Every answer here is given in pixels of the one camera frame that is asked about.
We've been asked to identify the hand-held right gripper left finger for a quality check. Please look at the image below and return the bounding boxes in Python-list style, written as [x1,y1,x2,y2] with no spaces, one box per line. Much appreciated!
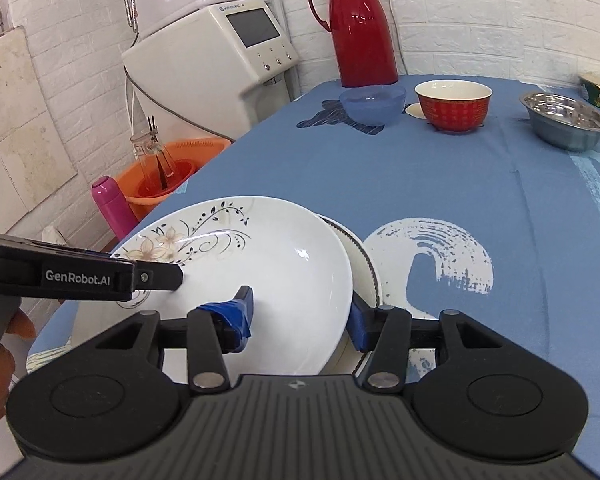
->
[95,285,256,394]

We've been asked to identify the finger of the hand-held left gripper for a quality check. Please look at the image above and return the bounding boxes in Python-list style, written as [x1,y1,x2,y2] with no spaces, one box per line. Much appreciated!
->
[132,264,184,292]

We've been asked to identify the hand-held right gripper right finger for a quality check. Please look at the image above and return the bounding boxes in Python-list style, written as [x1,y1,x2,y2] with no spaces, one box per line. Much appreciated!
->
[347,295,504,391]

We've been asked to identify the white plate with dark rim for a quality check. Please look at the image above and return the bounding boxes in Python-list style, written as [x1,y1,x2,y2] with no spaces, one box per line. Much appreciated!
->
[317,215,384,377]

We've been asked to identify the white floral plate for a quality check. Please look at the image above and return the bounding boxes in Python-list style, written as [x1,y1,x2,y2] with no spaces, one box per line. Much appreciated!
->
[72,196,354,377]

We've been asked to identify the blue translucent bowl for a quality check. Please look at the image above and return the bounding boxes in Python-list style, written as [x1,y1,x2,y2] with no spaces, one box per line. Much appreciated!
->
[339,85,407,126]

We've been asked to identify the red bowl with white inside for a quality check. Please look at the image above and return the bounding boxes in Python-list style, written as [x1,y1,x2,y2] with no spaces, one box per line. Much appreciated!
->
[414,79,493,134]

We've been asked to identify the stainless steel bowl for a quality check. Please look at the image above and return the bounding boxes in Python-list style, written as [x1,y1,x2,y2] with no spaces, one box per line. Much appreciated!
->
[519,91,600,152]

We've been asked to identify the pink bottle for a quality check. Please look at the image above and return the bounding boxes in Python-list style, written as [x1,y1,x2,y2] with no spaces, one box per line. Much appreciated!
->
[91,176,140,241]

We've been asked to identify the black reed sticks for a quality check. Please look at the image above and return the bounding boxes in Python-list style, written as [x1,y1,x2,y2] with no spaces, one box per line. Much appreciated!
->
[147,115,169,191]

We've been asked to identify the red plastic basket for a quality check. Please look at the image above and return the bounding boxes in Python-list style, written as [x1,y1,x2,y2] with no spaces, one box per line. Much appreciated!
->
[136,158,197,199]

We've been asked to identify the orange plastic basin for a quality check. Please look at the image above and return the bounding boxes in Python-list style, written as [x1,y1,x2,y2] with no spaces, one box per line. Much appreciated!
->
[114,138,232,221]

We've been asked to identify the blue printed tablecloth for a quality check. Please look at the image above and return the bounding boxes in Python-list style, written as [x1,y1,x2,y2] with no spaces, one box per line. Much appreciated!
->
[27,74,600,480]

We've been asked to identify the white appliance with screen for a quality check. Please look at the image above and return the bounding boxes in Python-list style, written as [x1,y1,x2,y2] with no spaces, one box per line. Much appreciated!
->
[122,0,301,141]

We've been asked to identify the red thermos jug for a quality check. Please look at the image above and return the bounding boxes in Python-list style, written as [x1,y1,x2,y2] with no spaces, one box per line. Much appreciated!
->
[307,0,400,88]

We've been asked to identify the white wall cable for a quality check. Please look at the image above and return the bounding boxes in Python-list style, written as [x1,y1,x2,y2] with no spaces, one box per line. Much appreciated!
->
[384,0,412,77]

